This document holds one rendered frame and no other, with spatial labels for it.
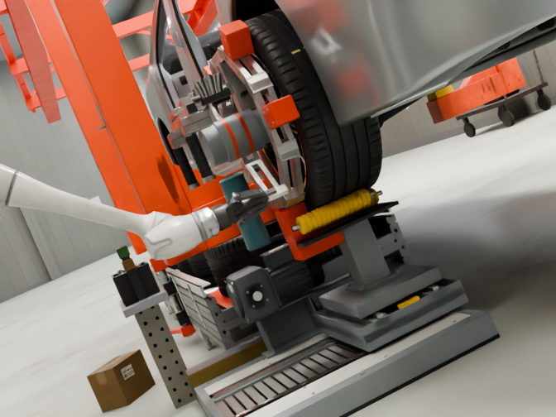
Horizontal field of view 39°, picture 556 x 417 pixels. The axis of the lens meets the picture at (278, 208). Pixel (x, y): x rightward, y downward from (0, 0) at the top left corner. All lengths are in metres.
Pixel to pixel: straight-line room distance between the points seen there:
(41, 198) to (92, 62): 0.88
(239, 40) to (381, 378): 1.06
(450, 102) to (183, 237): 3.49
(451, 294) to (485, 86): 3.26
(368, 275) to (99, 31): 1.32
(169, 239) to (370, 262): 0.71
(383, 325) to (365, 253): 0.29
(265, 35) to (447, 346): 1.05
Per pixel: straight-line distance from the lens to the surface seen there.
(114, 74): 2.97
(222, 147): 2.47
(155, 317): 3.09
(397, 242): 3.25
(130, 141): 2.94
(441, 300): 2.48
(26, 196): 2.22
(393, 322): 2.42
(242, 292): 2.76
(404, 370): 2.29
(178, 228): 2.23
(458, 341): 2.34
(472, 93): 5.55
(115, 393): 3.57
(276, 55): 2.31
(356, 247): 2.58
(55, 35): 4.99
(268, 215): 2.99
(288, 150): 2.30
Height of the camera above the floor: 0.74
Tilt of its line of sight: 3 degrees down
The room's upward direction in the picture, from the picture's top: 23 degrees counter-clockwise
